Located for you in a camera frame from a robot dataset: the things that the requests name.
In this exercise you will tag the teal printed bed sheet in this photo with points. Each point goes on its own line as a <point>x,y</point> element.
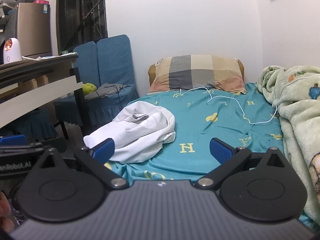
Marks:
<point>200,115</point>

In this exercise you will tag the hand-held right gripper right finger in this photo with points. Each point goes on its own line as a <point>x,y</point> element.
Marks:
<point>221,150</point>

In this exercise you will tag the green plush toy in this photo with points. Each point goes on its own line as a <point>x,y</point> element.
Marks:
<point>89,88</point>

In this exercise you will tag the white papers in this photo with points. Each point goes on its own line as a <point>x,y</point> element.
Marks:
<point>37,58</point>

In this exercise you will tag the green fleece blanket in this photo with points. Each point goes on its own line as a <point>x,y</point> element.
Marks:
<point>297,120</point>

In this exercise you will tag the blue covered chair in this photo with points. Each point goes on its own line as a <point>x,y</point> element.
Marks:
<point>113,60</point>
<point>85,65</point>

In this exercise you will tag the white facial steamer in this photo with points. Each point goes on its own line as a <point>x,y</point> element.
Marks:
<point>11,52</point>

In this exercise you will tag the grey cloth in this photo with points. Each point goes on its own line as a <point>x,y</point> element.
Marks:
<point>110,90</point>

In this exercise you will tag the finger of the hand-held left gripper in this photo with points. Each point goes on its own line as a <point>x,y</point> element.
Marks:
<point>12,140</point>

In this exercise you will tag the blue covered stool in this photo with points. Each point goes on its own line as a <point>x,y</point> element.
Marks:
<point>35,125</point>

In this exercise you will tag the beige refrigerator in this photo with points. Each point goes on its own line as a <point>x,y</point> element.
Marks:
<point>32,30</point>

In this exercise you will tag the pink lidded container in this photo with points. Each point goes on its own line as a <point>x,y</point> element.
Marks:
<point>42,2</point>

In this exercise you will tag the white shirt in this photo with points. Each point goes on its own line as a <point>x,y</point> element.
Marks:
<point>140,135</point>

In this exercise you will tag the wooden table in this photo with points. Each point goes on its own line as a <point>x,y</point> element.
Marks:
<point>37,92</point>

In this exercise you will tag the checked pillow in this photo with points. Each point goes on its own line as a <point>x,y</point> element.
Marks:
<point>195,72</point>

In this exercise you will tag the brown pillow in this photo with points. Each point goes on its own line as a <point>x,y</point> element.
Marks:
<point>151,73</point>

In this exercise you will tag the person's left hand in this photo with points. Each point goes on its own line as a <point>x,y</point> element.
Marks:
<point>3,207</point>

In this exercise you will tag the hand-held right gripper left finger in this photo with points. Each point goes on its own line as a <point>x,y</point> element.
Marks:
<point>103,150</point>

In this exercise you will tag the dark window grille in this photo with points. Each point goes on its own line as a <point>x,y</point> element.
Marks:
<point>80,12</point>

